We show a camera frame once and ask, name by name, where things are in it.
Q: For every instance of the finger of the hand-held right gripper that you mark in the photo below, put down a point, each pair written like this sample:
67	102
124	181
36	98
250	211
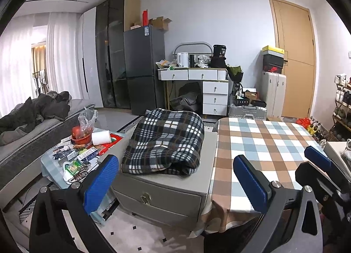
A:
309	173
318	155

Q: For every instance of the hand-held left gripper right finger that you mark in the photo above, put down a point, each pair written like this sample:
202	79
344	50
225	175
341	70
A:
251	184

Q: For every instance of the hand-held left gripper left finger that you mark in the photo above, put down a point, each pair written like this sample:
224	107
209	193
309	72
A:
100	184

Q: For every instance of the plaid fleece knit cardigan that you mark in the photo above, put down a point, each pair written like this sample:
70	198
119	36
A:
164	138

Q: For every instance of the dark clothes pile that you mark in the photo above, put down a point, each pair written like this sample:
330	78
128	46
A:
33	110

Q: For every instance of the white side cabinet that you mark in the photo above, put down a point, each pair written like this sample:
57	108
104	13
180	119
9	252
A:
336	150

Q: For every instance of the light grey garment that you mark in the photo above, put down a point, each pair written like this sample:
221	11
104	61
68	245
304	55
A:
347	151

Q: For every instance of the green packet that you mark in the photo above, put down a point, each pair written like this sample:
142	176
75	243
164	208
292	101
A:
72	170

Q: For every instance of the blue white carton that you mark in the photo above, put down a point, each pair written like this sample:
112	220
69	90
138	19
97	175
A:
86	155

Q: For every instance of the orange red plastic bag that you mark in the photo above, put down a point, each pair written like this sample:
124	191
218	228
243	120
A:
303	122

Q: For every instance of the red flat box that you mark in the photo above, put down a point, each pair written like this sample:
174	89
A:
113	143

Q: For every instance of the white paper roll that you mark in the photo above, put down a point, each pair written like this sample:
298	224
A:
101	137

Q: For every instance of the dark packet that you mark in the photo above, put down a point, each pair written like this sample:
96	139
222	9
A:
64	153

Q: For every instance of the red bowl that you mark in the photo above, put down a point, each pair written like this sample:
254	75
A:
81	138

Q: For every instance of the side table with pale cloth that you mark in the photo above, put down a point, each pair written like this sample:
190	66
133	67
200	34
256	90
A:
52	165

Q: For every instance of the grey nightstand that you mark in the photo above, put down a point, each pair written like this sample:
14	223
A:
161	187

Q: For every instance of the black white striped rug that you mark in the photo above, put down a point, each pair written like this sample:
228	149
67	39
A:
131	125

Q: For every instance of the clear plastic bag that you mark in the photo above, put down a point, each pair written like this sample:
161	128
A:
88	117

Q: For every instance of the silver suitcase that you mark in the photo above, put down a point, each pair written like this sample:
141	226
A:
246	111

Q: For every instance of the black flat box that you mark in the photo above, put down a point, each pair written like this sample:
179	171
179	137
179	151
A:
259	103

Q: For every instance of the brown open box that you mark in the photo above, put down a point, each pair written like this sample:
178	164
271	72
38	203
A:
251	95

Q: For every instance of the black red shoe box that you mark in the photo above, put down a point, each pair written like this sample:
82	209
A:
272	68

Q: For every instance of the wooden door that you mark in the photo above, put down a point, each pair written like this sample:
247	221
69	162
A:
294	58

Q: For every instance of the white desk with drawers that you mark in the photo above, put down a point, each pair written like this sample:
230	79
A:
214	88

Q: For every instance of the dark green bouquet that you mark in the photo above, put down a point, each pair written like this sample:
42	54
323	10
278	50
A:
234	72

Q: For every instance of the yellow shoe box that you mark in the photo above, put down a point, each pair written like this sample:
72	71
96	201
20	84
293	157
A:
272	48

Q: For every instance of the grey fridge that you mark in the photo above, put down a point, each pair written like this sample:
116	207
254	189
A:
144	69

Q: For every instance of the white wardrobe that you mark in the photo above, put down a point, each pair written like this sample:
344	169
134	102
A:
89	55

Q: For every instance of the white crumpled cloth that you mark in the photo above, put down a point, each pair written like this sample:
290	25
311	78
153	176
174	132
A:
203	61

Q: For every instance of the black pouch with white label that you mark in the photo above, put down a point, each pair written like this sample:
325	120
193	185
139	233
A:
218	55

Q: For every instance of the dark glass cabinet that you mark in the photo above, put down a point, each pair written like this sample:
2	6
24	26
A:
109	50

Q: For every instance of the black tumbler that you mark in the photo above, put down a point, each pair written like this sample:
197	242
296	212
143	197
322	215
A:
192	61

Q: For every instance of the pile of papers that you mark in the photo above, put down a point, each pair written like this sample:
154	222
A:
164	64

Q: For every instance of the white electric kettle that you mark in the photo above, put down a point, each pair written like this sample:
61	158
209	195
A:
183	59

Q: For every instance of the white sheer curtain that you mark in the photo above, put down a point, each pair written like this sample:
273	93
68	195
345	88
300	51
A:
24	58

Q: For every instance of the open cardboard box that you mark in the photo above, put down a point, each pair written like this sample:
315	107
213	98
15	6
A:
160	23

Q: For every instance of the arched grey metal frame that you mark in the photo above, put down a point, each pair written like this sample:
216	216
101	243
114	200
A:
192	43

